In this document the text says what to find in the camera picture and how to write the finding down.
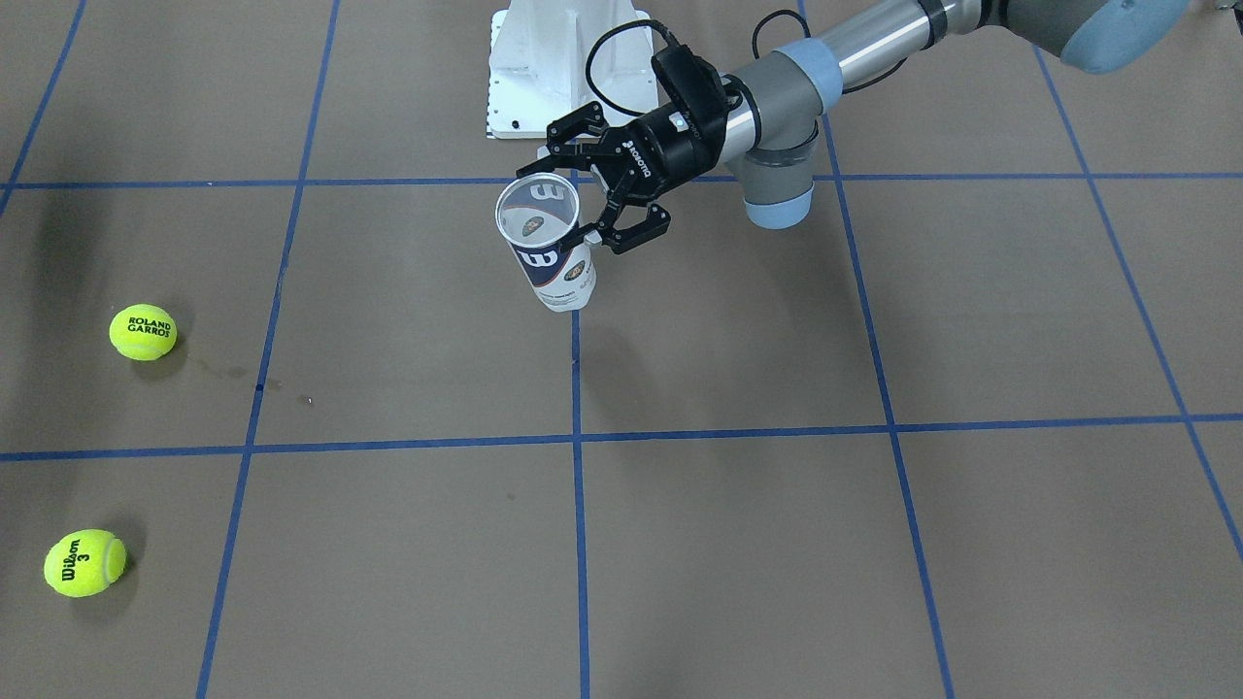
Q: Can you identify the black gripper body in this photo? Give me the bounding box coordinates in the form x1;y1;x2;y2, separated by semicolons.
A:
608;103;726;205

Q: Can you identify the clear tennis ball tube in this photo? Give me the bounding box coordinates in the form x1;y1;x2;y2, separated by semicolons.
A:
493;173;595;313

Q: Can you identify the Roland Garros yellow tennis ball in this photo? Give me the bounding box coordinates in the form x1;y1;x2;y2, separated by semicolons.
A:
108;303;179;361

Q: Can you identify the Wilson yellow tennis ball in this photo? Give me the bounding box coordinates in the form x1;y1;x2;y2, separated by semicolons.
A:
44;529;128;598

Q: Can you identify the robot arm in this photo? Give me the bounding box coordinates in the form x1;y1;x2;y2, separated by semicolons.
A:
516;1;1187;252

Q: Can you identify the white camera pillar with base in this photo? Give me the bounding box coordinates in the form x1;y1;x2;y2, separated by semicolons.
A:
486;1;658;139

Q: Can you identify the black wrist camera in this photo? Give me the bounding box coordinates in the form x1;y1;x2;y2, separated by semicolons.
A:
653;44;731;144

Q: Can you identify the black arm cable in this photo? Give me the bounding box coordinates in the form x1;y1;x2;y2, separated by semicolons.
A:
585;10;914;117

